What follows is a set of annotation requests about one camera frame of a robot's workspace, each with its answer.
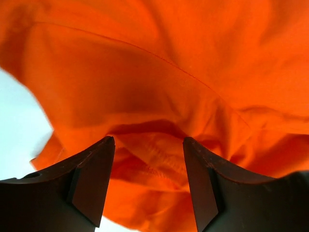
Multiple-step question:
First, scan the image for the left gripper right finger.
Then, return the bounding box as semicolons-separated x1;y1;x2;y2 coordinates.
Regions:
183;137;309;232

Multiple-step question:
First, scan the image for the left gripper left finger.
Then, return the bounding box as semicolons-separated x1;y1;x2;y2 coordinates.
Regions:
0;136;115;232

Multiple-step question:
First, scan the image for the orange t shirt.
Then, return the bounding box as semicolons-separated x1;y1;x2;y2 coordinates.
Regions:
0;0;309;232

